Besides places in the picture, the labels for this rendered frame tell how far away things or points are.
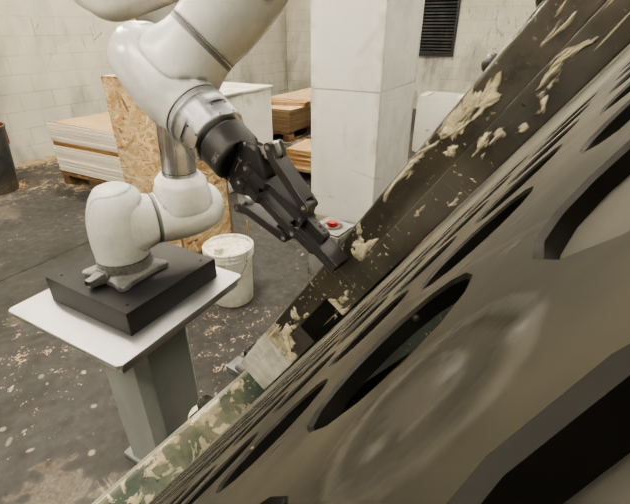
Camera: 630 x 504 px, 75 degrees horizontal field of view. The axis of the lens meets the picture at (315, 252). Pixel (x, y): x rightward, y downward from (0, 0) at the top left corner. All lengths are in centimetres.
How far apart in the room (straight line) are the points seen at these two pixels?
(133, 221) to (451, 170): 98
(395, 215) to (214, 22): 33
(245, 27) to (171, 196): 74
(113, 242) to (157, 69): 74
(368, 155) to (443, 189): 279
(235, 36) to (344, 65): 262
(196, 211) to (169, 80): 74
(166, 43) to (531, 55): 43
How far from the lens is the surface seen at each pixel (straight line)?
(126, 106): 270
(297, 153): 468
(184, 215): 129
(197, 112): 58
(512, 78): 42
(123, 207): 125
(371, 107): 316
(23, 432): 225
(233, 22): 61
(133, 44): 65
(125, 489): 75
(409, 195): 47
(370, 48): 313
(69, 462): 205
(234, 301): 254
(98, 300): 130
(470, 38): 893
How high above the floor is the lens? 149
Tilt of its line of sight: 29 degrees down
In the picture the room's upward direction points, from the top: straight up
